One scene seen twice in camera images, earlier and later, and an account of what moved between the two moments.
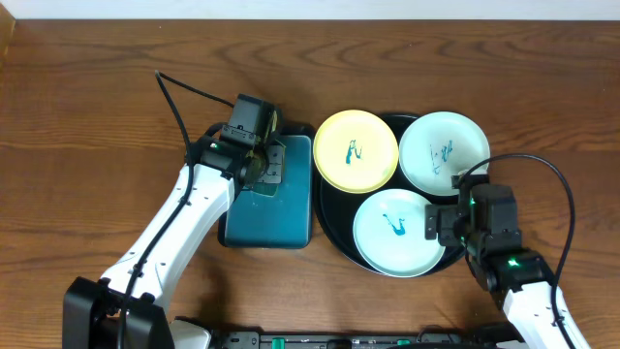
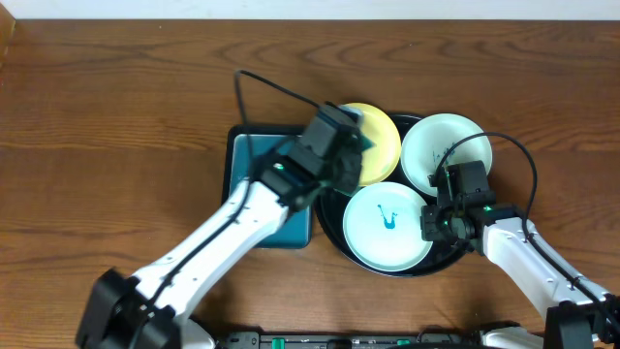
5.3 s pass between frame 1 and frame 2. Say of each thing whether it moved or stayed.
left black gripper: moved
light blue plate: moved
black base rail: stayed
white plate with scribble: stayed
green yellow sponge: moved
